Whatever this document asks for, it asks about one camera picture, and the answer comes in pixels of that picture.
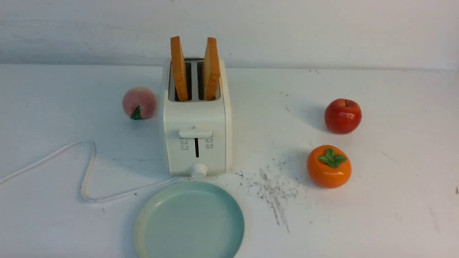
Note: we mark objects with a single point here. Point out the toast slice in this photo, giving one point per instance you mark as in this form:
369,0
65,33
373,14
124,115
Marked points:
210,70
179,69

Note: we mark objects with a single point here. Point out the white two-slot toaster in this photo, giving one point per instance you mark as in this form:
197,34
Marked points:
198,134

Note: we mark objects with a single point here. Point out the pink peach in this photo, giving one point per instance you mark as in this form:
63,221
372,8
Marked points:
139,103

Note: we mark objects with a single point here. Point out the light blue round plate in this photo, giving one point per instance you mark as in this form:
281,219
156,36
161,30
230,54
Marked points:
190,219

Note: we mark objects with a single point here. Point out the orange persimmon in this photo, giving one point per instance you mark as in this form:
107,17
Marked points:
328,167

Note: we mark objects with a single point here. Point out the red apple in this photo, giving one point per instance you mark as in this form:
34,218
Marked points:
342,116

